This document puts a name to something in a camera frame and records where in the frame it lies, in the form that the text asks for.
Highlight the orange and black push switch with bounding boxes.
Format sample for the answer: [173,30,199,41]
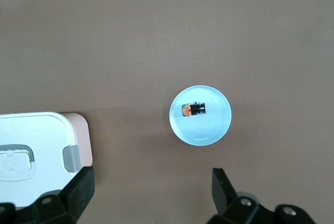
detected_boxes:
[182,101,207,117]

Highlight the light blue round plate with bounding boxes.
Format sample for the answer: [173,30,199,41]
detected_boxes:
[169,85,232,147]

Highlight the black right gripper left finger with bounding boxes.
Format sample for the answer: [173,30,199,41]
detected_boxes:
[0,166,95,224]

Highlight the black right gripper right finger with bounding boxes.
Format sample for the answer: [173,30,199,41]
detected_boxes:
[206,168,316,224]

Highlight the white lunch box grey latches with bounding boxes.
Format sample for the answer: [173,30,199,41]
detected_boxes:
[0,111,93,209]

